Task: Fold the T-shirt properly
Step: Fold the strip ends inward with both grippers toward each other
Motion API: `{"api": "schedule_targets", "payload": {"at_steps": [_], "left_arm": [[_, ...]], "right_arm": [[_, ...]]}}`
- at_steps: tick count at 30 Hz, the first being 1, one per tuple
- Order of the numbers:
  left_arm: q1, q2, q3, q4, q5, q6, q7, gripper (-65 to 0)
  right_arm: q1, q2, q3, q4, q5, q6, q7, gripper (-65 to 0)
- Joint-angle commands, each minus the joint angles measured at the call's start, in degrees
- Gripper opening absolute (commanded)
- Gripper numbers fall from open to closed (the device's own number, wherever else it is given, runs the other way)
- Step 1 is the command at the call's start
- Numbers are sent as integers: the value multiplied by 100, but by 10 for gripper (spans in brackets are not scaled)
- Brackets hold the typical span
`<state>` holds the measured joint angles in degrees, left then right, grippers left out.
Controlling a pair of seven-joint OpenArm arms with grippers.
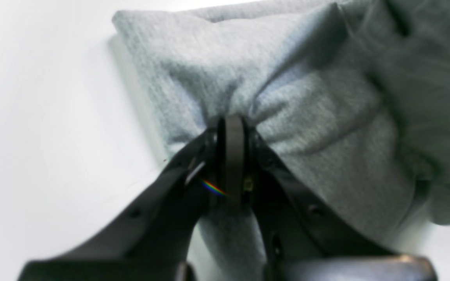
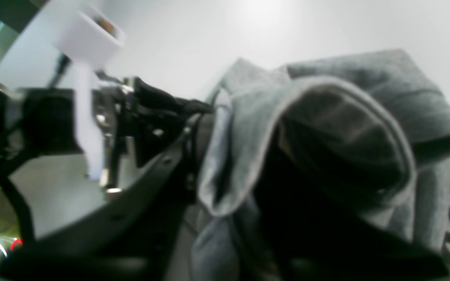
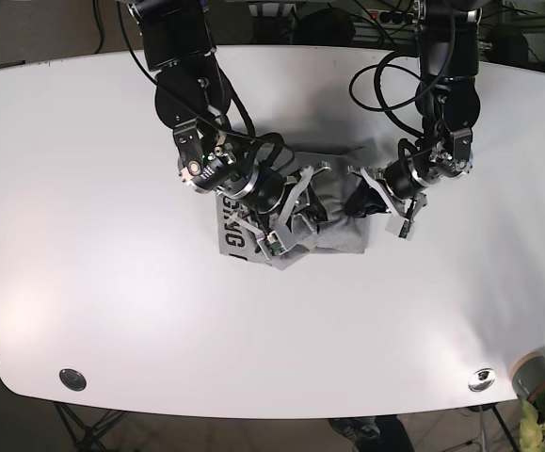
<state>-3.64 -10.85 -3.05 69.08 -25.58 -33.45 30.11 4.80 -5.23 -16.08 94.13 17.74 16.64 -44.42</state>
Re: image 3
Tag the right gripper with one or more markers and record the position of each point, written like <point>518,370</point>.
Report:
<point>242,168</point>

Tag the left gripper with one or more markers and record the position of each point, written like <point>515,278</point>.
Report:
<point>399,188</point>

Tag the grey T-shirt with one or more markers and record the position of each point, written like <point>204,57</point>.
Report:
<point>334,232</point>

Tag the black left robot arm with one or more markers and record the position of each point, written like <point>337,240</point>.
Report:
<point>440,116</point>

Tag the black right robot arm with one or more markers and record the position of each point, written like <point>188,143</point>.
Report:
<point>190,87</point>

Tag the white power strip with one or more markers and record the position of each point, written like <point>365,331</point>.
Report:
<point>388,18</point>

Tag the right table grommet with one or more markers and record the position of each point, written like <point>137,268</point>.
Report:
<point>481,380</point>

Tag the table grommet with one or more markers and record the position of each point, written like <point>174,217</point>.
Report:
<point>481,380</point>
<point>72,379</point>

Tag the dark shoe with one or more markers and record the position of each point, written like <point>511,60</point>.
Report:
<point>356,429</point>

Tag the grey plant pot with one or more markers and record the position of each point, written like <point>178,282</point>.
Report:
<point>528,376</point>

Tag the left table grommet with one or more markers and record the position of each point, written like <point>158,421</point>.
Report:
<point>72,379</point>

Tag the black folding stand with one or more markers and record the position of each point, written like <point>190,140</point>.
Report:
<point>86,437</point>

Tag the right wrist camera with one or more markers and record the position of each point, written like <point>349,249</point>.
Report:
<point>270,246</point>

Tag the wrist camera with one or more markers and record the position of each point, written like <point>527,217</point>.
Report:
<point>400,227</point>
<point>270,246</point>

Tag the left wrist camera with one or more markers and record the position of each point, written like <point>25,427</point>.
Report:
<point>400,227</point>

